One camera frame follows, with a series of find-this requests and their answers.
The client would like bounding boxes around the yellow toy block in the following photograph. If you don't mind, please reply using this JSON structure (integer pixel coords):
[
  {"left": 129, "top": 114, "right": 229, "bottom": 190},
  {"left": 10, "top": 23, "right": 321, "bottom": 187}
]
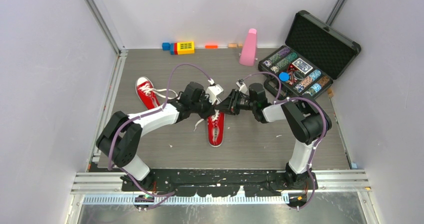
[{"left": 176, "top": 41, "right": 195, "bottom": 55}]

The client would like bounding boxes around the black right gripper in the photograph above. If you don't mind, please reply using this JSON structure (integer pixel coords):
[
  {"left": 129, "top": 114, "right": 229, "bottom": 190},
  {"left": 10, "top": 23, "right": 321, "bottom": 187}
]
[{"left": 214, "top": 89, "right": 257, "bottom": 116}]

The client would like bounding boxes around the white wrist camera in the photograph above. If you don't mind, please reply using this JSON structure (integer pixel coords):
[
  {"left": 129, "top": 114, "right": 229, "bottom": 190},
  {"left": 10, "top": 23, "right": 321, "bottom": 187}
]
[
  {"left": 205, "top": 79, "right": 224, "bottom": 105},
  {"left": 236, "top": 79, "right": 249, "bottom": 95}
]

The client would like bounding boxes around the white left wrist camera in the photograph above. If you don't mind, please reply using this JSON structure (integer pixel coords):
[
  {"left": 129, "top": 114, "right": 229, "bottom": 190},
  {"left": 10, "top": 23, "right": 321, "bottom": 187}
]
[{"left": 205, "top": 79, "right": 224, "bottom": 105}]

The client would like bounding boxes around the playing card deck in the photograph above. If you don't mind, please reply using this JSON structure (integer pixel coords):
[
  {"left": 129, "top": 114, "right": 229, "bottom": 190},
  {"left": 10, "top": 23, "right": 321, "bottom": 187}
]
[{"left": 291, "top": 57, "right": 314, "bottom": 77}]

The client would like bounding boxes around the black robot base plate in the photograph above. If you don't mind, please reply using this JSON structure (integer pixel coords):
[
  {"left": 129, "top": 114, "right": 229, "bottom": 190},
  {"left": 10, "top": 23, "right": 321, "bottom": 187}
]
[{"left": 120, "top": 169, "right": 318, "bottom": 198}]

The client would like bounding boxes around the pink metronome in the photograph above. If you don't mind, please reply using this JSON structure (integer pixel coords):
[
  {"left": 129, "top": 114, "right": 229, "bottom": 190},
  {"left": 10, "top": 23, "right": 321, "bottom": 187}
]
[{"left": 239, "top": 28, "right": 257, "bottom": 67}]

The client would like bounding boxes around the red canvas sneaker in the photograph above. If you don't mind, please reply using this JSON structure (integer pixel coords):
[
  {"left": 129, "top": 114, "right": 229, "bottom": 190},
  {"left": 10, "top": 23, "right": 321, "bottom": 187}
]
[
  {"left": 135, "top": 76, "right": 160, "bottom": 110},
  {"left": 207, "top": 111, "right": 225, "bottom": 148}
]

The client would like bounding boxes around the wooden block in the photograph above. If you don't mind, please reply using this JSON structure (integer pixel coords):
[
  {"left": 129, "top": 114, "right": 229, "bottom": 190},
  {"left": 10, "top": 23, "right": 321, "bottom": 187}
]
[{"left": 227, "top": 43, "right": 238, "bottom": 48}]

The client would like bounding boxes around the black poker chip case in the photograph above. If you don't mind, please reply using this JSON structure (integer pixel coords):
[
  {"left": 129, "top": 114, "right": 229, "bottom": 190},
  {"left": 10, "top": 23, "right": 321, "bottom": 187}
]
[{"left": 258, "top": 10, "right": 362, "bottom": 100}]

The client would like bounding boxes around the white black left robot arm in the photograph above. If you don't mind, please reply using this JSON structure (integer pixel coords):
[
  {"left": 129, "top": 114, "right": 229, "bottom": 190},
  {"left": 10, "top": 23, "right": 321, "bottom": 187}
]
[{"left": 95, "top": 82, "right": 224, "bottom": 191}]

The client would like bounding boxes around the blue round dealer chip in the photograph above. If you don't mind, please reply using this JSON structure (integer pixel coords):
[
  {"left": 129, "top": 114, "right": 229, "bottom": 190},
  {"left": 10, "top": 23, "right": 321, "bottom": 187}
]
[{"left": 278, "top": 72, "right": 290, "bottom": 82}]

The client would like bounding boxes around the white shoelace of sneaker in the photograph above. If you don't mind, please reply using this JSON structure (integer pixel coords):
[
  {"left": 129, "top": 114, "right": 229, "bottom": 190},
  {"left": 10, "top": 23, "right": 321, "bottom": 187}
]
[
  {"left": 136, "top": 82, "right": 178, "bottom": 99},
  {"left": 193, "top": 111, "right": 221, "bottom": 132}
]

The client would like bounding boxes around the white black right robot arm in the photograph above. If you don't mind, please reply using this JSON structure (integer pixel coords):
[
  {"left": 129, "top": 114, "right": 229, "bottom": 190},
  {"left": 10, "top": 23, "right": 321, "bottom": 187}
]
[{"left": 214, "top": 83, "right": 332, "bottom": 189}]

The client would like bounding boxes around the orange flat block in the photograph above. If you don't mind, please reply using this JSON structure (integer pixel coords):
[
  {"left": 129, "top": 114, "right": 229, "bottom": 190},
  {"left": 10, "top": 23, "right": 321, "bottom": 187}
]
[{"left": 204, "top": 44, "right": 218, "bottom": 49}]

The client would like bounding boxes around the red toy block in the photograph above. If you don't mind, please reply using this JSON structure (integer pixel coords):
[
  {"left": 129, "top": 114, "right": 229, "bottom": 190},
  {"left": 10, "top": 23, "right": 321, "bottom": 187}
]
[{"left": 169, "top": 42, "right": 178, "bottom": 55}]

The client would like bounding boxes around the aluminium frame rail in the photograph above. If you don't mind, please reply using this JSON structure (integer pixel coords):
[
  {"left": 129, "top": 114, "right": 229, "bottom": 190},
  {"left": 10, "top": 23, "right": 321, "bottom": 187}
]
[{"left": 70, "top": 170, "right": 372, "bottom": 208}]

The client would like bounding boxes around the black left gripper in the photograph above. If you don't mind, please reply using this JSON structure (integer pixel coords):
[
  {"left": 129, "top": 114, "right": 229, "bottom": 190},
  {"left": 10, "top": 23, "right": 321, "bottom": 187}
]
[{"left": 190, "top": 91, "right": 217, "bottom": 121}]

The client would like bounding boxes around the blue toy cube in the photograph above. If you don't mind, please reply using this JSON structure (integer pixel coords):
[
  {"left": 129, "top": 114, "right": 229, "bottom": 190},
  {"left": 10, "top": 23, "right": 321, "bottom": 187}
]
[{"left": 161, "top": 42, "right": 171, "bottom": 51}]

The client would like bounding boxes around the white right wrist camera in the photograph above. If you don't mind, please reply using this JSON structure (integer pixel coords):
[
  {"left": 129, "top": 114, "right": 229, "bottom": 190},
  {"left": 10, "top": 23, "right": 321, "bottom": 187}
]
[{"left": 236, "top": 79, "right": 249, "bottom": 95}]

